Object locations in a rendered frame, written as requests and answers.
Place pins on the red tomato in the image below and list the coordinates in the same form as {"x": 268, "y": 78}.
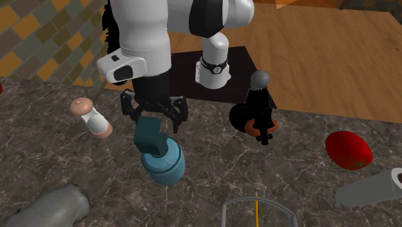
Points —
{"x": 347, "y": 149}

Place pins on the black figure on orange base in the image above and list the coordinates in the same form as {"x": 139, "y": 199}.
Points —
{"x": 259, "y": 107}

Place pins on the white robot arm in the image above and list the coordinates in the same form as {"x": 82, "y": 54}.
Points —
{"x": 143, "y": 31}

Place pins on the grey animal figure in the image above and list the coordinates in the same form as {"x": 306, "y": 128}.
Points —
{"x": 53, "y": 207}

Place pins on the black robot stand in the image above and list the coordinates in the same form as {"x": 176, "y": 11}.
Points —
{"x": 243, "y": 63}

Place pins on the pink and white shaker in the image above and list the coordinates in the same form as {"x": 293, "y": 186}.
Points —
{"x": 94, "y": 121}

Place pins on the yellow pencil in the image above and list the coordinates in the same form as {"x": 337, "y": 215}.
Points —
{"x": 257, "y": 210}

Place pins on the grey tube with white end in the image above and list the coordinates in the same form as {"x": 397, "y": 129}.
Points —
{"x": 364, "y": 188}

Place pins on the blue bottle with teal cap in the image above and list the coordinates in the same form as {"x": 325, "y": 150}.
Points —
{"x": 165, "y": 163}

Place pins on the red object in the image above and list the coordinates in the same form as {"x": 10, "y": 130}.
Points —
{"x": 1, "y": 88}

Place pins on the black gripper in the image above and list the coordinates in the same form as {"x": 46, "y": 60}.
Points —
{"x": 151, "y": 89}

